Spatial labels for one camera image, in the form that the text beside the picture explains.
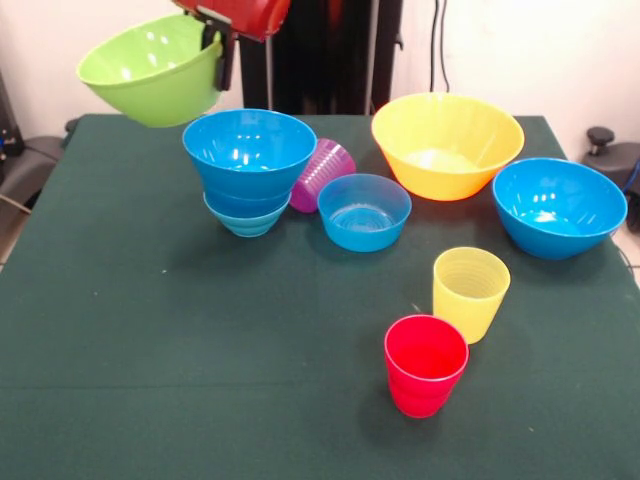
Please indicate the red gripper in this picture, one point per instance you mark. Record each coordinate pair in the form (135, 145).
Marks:
(245, 15)

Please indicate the large green plastic bowl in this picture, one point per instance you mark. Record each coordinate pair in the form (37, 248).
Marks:
(145, 85)

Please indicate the large blue plastic bowl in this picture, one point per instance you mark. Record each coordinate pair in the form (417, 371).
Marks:
(560, 210)
(240, 150)

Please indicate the small blue flat-bottomed bowl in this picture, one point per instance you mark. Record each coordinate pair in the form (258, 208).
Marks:
(245, 207)
(365, 220)

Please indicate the purple plastic cup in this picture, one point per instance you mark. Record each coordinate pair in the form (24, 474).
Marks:
(320, 175)

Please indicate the large yellow plastic bowl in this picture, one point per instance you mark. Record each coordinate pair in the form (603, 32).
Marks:
(450, 150)

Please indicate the red plastic cup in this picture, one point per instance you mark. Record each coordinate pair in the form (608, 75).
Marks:
(425, 370)

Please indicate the small teal plastic bowl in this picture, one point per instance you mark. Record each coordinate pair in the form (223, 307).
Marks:
(245, 225)

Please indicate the black device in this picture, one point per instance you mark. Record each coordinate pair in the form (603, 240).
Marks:
(9, 120)

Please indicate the yellow ribbed plastic cup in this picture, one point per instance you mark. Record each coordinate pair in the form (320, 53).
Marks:
(470, 300)

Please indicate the dark green tablecloth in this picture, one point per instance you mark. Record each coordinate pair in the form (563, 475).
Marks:
(320, 440)

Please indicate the grey pedestal foot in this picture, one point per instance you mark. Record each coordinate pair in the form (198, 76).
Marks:
(30, 160)
(615, 160)

